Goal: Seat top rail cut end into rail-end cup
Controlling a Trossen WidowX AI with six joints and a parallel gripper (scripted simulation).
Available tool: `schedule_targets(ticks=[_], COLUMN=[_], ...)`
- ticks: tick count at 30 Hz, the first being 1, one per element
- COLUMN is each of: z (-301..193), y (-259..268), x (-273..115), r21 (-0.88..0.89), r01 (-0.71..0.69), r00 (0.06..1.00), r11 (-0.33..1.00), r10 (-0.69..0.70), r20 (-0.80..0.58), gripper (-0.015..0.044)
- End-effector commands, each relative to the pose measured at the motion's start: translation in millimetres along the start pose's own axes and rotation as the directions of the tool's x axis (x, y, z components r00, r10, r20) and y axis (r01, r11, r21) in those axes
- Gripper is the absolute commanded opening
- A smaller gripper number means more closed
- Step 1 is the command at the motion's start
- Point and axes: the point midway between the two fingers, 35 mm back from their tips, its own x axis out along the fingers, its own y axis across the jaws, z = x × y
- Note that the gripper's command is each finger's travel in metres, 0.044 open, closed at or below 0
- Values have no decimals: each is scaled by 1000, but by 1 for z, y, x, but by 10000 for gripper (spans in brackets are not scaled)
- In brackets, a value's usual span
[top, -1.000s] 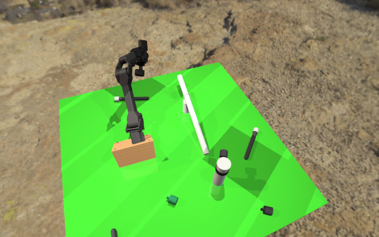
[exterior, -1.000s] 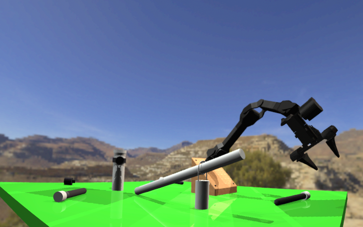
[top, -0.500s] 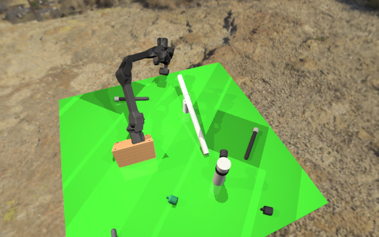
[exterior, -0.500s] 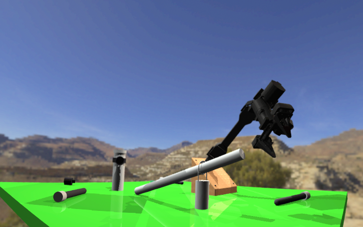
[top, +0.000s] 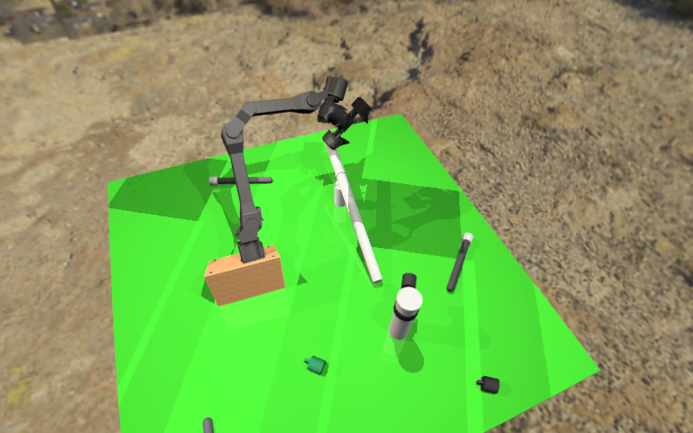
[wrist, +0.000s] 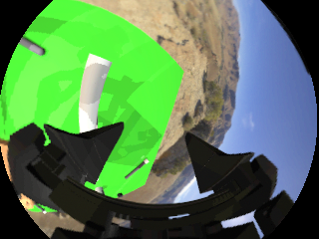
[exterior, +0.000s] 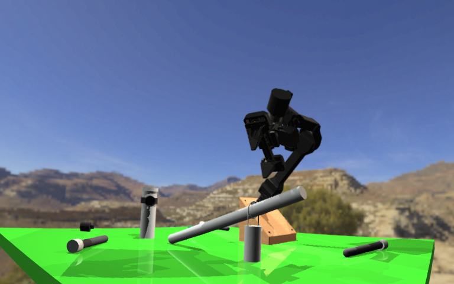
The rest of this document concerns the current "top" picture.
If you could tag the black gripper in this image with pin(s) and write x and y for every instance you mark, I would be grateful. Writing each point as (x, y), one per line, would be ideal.
(334, 140)

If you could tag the grey metal post with cap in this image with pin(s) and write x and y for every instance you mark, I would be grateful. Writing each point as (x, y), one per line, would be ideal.
(408, 301)

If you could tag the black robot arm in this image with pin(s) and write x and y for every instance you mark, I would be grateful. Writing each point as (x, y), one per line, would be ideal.
(250, 247)

